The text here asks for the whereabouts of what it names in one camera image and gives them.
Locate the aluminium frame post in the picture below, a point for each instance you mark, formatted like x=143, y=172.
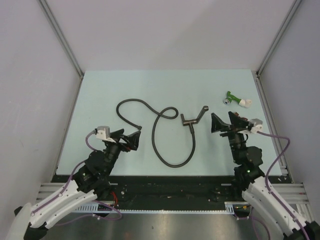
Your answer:
x=54, y=24
x=279, y=35

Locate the green tap white elbow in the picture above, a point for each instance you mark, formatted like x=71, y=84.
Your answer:
x=245, y=103

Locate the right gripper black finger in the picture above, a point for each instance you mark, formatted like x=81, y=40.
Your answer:
x=217, y=125
x=237, y=123

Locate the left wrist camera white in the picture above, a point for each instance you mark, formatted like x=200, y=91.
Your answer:
x=103, y=133

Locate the right aluminium frame post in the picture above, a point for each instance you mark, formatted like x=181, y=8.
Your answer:
x=279, y=35

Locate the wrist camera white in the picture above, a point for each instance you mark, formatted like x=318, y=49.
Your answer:
x=103, y=133
x=257, y=125

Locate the brown tap white elbow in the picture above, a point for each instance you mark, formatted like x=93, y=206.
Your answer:
x=243, y=117

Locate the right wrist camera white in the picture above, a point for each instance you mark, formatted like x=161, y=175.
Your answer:
x=257, y=125

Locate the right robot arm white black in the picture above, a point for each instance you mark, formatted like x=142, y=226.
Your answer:
x=253, y=184

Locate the left aluminium frame post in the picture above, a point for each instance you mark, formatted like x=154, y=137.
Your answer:
x=54, y=24

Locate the dark metal faucet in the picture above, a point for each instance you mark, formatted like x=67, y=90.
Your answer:
x=186, y=122

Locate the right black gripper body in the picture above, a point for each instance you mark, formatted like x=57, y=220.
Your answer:
x=236, y=139

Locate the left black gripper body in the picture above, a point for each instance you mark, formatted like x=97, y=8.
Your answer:
x=114, y=149

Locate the white slotted cable duct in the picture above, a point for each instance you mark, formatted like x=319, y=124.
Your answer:
x=95, y=208

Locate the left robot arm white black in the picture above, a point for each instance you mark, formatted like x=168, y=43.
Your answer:
x=88, y=181

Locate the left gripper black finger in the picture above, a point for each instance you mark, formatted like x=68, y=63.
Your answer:
x=116, y=135
x=132, y=140

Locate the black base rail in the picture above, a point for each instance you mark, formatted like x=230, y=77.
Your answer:
x=172, y=193

